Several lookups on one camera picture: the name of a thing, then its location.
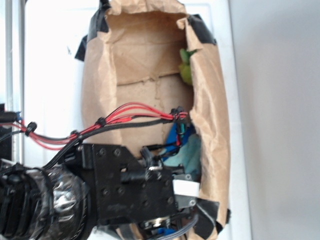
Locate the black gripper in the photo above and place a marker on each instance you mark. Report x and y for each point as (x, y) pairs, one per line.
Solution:
(123, 189)

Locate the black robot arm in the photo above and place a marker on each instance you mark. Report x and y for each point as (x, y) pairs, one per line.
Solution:
(50, 204)

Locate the teal cloth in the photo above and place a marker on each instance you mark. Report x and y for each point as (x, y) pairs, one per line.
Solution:
(188, 156)

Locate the green plush toy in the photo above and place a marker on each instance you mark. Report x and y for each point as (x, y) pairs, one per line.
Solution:
(185, 66)

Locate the brown paper bag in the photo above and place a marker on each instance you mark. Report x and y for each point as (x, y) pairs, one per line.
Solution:
(132, 54)

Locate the aluminium frame rail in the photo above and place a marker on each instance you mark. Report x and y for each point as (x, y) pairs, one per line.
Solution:
(14, 22)

